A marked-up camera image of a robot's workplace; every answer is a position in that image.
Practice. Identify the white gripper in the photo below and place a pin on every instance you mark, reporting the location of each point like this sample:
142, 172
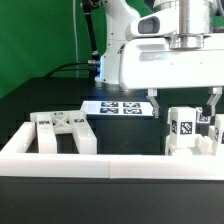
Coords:
150, 64

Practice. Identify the white chair seat part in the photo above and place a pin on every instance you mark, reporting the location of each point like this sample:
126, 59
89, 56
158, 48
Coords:
203, 146

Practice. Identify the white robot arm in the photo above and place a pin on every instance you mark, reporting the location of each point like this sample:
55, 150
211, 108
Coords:
174, 47

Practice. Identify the small tagged cube right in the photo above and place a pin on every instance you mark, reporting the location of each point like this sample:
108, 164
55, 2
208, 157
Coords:
200, 118

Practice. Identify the white marker base sheet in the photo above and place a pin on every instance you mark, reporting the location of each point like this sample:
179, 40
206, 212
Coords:
119, 108

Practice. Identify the white U-shaped fence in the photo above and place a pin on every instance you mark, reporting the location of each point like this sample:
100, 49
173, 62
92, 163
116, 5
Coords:
31, 152

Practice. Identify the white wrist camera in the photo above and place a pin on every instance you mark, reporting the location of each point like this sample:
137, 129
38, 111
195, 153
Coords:
161, 23

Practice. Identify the white chair back frame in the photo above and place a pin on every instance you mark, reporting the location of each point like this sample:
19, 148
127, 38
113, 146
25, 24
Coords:
53, 123

